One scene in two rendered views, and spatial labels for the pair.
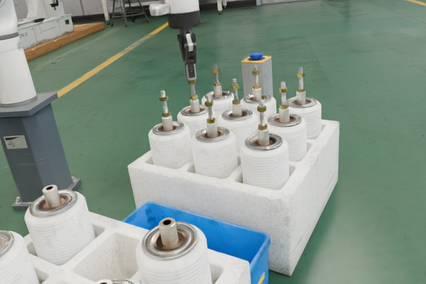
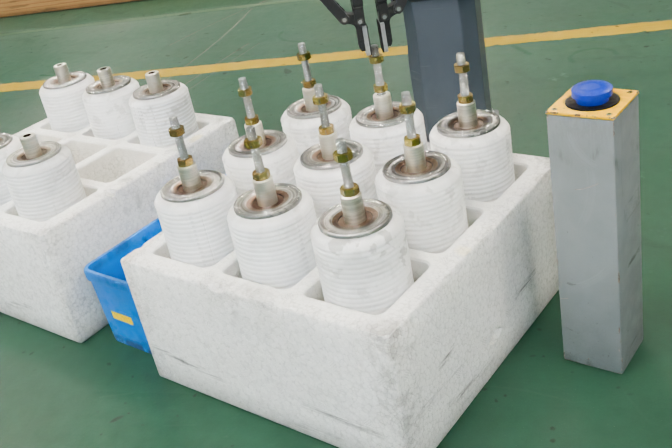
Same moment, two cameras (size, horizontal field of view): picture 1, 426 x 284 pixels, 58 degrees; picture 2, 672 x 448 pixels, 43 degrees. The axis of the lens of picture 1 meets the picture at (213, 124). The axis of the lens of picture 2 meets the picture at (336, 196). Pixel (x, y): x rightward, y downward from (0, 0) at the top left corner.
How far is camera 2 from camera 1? 140 cm
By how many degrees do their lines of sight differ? 88
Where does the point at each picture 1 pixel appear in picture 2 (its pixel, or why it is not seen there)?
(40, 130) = (416, 30)
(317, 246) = (205, 411)
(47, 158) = (419, 74)
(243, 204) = not seen: hidden behind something
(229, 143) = (228, 164)
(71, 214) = (133, 104)
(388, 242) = not seen: outside the picture
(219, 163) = not seen: hidden behind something
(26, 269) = (106, 119)
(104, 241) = (149, 154)
